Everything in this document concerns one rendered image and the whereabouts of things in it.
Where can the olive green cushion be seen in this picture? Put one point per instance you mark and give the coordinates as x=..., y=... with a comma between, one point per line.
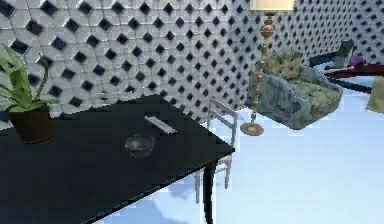
x=376, y=95

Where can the dark red low table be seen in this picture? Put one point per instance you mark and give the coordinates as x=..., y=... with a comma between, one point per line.
x=353, y=71

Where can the black dining table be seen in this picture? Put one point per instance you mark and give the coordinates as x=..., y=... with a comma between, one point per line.
x=83, y=166

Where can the purple round object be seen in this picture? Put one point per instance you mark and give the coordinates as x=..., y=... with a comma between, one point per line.
x=356, y=61

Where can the brass floor lamp cream shade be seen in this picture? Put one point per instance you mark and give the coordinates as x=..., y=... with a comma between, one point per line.
x=265, y=40

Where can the dark glass bowl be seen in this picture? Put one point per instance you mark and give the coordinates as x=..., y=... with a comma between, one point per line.
x=139, y=145

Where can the blue green patterned armchair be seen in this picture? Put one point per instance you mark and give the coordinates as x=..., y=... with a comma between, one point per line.
x=296, y=96

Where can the green potted house plant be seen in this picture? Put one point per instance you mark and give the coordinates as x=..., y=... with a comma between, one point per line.
x=28, y=113

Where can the grey metal chair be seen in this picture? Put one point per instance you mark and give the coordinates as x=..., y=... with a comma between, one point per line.
x=222, y=116

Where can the grey remote control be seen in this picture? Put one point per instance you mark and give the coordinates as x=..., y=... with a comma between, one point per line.
x=160, y=124

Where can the grey green laptop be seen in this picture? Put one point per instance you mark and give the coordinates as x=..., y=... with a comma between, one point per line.
x=344, y=53

